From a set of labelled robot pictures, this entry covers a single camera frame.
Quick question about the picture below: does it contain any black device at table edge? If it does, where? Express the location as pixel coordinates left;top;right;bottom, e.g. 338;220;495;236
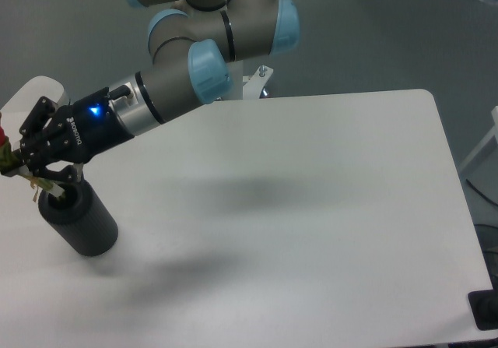
468;290;497;331

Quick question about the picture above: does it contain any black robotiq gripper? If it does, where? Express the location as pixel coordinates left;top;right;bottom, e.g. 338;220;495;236
19;87;134;184

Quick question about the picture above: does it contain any white frame at right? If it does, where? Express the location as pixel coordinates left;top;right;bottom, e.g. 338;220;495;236
458;107;497;177

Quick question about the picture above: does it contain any black floor cable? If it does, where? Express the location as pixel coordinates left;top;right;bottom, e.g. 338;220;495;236
465;178;498;205

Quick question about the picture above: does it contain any white rounded side table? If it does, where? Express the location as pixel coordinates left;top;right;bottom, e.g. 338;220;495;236
1;76;71;114

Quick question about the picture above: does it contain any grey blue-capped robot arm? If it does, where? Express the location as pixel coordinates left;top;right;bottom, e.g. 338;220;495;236
14;0;300;183

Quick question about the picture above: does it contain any black ribbed cylindrical vase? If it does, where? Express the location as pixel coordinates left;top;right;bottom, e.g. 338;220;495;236
38;180;118;257

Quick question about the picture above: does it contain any red tulip bouquet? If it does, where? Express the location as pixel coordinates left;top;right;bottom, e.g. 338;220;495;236
1;127;67;202

